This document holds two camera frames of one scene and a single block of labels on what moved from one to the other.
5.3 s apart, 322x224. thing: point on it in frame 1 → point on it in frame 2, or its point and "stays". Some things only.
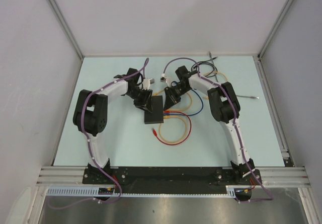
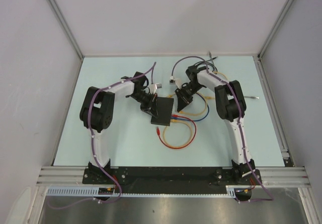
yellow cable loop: (178, 109) → (196, 114)
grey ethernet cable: (245, 96) stays
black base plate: (166, 177) stays
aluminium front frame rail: (271, 176) stays
